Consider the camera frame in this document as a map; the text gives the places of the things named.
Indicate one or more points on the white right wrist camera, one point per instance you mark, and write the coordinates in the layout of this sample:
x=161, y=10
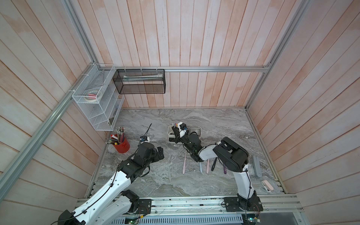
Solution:
x=183, y=130

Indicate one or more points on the black toothbrush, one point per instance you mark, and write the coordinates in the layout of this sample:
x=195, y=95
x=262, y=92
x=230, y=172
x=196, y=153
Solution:
x=214, y=164

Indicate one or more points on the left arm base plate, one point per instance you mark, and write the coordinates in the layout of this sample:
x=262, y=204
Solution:
x=141, y=207

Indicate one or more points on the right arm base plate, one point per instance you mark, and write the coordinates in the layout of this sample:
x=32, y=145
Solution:
x=237, y=204

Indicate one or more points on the black mesh basket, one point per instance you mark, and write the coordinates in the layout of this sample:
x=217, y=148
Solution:
x=140, y=81

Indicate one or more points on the pink white small device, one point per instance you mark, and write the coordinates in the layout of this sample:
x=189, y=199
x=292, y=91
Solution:
x=267, y=186

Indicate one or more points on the pink toothbrush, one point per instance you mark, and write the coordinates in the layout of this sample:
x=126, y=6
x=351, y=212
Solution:
x=208, y=166
x=184, y=163

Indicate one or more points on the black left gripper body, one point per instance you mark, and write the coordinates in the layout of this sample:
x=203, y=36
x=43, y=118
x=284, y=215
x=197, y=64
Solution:
x=154, y=157

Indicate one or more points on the white wire mesh shelf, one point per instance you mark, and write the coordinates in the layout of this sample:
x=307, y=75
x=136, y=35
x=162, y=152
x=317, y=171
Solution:
x=102, y=115

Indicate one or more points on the aluminium frame rails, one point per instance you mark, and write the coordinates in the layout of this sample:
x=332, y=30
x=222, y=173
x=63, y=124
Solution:
x=214, y=54

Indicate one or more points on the grey flat bar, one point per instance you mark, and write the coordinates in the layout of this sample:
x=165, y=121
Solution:
x=257, y=166

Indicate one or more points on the red pencil cup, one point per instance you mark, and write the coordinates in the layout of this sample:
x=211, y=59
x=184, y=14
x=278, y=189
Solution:
x=122, y=147

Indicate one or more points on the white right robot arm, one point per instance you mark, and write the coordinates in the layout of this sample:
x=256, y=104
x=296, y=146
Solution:
x=232, y=156

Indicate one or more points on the pens in red cup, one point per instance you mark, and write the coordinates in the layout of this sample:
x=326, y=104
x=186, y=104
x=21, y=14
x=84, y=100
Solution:
x=117, y=138

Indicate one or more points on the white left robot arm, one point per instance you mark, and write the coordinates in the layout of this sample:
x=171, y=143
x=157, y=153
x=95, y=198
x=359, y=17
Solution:
x=114, y=199

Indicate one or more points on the tape roll on shelf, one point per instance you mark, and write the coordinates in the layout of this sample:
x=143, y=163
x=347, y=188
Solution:
x=93, y=96

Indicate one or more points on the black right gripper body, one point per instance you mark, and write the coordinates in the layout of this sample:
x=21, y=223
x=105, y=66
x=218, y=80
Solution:
x=186, y=141

